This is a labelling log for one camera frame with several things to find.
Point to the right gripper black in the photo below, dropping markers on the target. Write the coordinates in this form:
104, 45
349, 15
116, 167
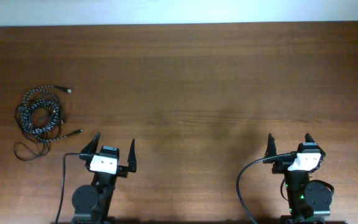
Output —
280, 167

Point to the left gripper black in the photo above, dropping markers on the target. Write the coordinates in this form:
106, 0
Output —
123, 169

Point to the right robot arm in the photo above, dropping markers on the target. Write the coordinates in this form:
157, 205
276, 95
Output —
308, 200

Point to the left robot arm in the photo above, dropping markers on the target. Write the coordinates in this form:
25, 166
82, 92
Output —
92, 202

